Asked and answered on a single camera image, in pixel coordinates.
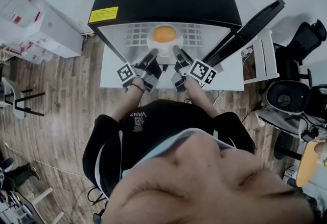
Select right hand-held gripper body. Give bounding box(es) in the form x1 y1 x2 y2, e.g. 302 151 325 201
170 58 218 93

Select person's right forearm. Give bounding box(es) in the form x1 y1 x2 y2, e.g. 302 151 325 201
183 77 220 119

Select black office chair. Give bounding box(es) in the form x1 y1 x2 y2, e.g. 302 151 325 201
273 18 327 95

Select white wooden chair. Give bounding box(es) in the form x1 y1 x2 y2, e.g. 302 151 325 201
241 28 281 84

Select grey chair black legs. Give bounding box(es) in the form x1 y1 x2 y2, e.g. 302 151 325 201
0 76 46 119

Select person's left forearm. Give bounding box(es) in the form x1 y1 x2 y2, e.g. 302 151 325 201
111 77 146 124

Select light blue face mask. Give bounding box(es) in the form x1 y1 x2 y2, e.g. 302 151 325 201
121 127 236 180

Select round wooden table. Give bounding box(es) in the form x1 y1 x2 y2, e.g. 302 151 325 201
296 140 327 188

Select white wire fridge shelf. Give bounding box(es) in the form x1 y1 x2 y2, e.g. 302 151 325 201
125 23 204 47

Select pile of empty water bottles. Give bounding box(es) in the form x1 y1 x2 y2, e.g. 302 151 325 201
0 38 54 65

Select black desk wooden legs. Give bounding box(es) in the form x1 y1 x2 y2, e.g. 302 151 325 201
0 186 66 224

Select black wristband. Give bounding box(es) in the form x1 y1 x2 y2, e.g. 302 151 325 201
130 83 145 94

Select white round plate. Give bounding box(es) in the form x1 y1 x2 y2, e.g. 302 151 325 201
146 23 184 58

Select person's black shirt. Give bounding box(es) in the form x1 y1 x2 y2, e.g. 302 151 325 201
82 99 256 198

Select white table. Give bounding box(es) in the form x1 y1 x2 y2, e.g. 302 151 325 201
100 43 245 92

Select white water dispenser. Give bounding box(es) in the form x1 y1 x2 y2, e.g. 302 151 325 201
24 0 85 59

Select person's face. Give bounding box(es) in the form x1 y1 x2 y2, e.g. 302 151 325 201
102 133 315 224

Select white chair black cushion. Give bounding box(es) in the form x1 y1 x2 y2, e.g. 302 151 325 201
267 79 312 161

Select orange bread bun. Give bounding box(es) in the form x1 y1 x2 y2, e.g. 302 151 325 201
152 26 176 43

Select white cable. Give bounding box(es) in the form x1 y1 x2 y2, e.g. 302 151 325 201
4 141 87 179
212 89 227 106

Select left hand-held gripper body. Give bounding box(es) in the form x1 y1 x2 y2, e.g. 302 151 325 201
116 56 163 95

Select black looped cable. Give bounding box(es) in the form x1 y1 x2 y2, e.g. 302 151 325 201
87 186 108 206

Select black floor cable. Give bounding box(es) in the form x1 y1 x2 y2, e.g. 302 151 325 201
241 105 269 124

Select black bag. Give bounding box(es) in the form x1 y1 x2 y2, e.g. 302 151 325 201
305 84 327 119

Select grey cloth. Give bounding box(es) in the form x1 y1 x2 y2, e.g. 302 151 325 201
258 105 307 139

